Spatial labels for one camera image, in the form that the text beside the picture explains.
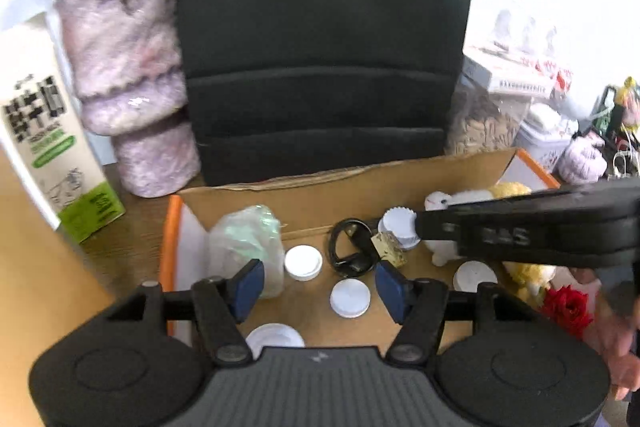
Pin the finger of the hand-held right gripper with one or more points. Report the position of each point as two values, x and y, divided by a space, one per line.
437 227

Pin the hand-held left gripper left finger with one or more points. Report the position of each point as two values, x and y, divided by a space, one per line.
247 289

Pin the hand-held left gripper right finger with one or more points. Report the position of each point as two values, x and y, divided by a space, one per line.
392 292

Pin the white ribbed cap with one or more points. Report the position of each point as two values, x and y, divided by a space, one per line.
398 224

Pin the white round cap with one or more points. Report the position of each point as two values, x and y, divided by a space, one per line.
302 262
475 277
350 298

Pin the red artificial rose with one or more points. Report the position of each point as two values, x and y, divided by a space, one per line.
567 307

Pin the orange cardboard box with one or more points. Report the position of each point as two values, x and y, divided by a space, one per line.
310 202

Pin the person's right hand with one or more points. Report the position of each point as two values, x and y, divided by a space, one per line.
627 357

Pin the small beige speckled block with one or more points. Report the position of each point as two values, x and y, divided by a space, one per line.
389 251

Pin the white and yellow plush toy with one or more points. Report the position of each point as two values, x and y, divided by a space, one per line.
467 198

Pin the crumpled clear plastic bag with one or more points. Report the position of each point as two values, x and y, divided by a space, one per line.
245 237

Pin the white lidded container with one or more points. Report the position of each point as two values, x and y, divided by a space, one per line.
540 147

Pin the colourful flower ornament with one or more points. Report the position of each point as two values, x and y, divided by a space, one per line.
629 99

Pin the white flat box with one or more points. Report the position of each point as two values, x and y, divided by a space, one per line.
510 74

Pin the clear water bottle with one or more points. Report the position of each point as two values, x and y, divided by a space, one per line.
504 29
550 39
528 34

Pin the black paper bag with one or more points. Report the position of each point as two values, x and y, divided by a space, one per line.
320 32

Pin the white and green carton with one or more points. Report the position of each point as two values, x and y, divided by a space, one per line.
50 147

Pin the pink marbled vase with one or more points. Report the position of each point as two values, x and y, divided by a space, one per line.
130 57

